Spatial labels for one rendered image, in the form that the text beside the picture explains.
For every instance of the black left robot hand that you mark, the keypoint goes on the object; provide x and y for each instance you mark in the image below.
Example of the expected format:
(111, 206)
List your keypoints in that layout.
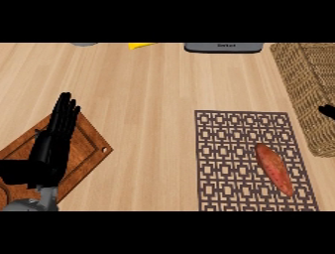
(52, 145)

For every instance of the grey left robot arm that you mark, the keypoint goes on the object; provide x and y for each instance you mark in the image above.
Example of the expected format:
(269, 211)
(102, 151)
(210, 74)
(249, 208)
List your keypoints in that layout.
(36, 201)

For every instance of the woven wicker basket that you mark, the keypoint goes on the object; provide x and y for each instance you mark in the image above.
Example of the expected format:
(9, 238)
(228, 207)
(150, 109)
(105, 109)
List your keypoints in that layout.
(321, 89)

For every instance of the orange sweet potato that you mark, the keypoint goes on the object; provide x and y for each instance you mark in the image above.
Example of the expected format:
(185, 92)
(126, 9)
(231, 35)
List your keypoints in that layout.
(275, 168)

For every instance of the patterned brown placemat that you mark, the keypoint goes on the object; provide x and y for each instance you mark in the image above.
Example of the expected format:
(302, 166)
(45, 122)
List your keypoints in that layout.
(234, 158)

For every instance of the brown wooden cutting board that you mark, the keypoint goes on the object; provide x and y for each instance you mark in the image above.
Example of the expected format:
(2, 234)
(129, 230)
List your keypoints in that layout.
(85, 149)

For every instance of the grey round object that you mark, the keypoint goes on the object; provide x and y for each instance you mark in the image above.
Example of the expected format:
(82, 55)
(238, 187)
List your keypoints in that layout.
(85, 44)

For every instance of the dark grey appliance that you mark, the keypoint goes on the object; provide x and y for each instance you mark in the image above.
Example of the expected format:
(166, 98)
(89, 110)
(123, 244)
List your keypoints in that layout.
(224, 47)

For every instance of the yellow object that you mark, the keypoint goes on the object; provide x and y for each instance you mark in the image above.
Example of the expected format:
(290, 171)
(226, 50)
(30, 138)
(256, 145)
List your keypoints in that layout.
(141, 45)

